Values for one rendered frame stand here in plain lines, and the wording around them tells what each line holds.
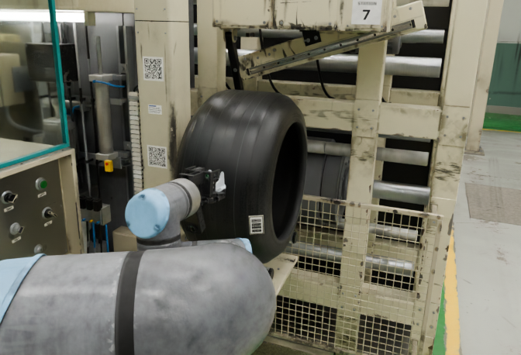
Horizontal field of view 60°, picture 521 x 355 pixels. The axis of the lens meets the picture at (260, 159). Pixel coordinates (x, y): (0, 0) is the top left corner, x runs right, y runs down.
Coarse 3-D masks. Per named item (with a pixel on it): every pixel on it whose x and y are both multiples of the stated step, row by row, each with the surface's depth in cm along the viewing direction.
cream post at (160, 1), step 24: (144, 0) 138; (168, 0) 136; (144, 24) 140; (168, 24) 138; (144, 48) 143; (168, 48) 140; (168, 72) 142; (144, 96) 147; (168, 96) 144; (144, 120) 150; (168, 120) 147; (144, 144) 152; (168, 144) 149; (144, 168) 155; (168, 168) 151
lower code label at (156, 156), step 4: (148, 148) 152; (152, 148) 152; (156, 148) 151; (160, 148) 150; (164, 148) 150; (148, 152) 152; (152, 152) 152; (156, 152) 151; (160, 152) 151; (164, 152) 150; (148, 156) 153; (152, 156) 152; (156, 156) 152; (160, 156) 151; (164, 156) 151; (148, 160) 153; (152, 160) 153; (156, 160) 152; (160, 160) 152; (164, 160) 151; (148, 164) 154; (152, 164) 153; (156, 164) 153; (160, 164) 152; (164, 164) 152
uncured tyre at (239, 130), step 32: (224, 96) 139; (256, 96) 137; (192, 128) 131; (224, 128) 128; (256, 128) 126; (288, 128) 137; (192, 160) 127; (224, 160) 124; (256, 160) 123; (288, 160) 173; (256, 192) 123; (288, 192) 173; (224, 224) 127; (288, 224) 158; (256, 256) 134
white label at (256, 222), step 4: (252, 216) 124; (256, 216) 124; (260, 216) 124; (252, 220) 124; (256, 220) 125; (260, 220) 125; (252, 224) 125; (256, 224) 125; (260, 224) 125; (252, 228) 126; (256, 228) 126; (260, 228) 126; (252, 232) 126; (256, 232) 126; (260, 232) 126
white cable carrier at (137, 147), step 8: (136, 104) 150; (136, 112) 151; (136, 120) 152; (136, 128) 153; (136, 136) 154; (136, 144) 155; (136, 152) 156; (136, 160) 159; (136, 168) 157; (136, 176) 158; (136, 184) 159; (136, 192) 160
